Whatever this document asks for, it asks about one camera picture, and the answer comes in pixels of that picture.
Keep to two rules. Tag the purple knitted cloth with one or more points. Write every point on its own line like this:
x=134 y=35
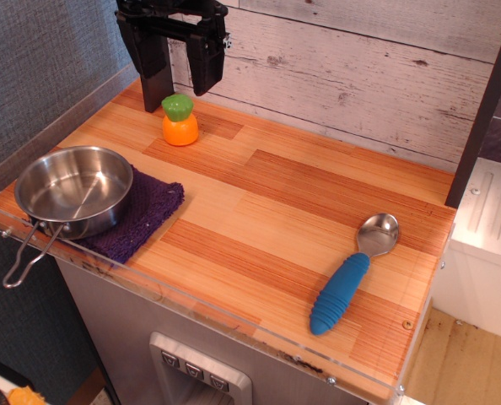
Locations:
x=151 y=202

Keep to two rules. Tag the white toy sink cabinet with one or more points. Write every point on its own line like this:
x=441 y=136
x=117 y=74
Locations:
x=467 y=284

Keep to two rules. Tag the dark left shelf post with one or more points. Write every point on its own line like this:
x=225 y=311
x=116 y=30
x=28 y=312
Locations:
x=156 y=88

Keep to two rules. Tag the dark shelf post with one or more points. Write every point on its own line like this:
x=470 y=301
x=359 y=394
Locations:
x=476 y=137
x=156 y=88

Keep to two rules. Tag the yellow toy at corner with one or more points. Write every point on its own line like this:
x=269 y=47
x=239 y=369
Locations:
x=25 y=396

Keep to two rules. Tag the stainless steel pot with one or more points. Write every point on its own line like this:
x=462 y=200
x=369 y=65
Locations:
x=71 y=194

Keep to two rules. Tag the blue handled metal spoon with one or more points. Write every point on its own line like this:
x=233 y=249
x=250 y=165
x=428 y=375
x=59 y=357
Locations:
x=377 y=236

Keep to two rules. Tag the dark right shelf post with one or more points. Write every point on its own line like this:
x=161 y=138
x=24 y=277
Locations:
x=476 y=137

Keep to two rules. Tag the orange toy carrot green top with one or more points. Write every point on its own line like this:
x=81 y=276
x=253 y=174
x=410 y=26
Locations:
x=180 y=127

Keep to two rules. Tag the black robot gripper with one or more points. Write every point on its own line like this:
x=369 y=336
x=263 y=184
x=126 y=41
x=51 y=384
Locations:
x=199 y=23

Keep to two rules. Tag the silver toy fridge dispenser panel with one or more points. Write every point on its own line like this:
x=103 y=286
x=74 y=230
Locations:
x=187 y=376

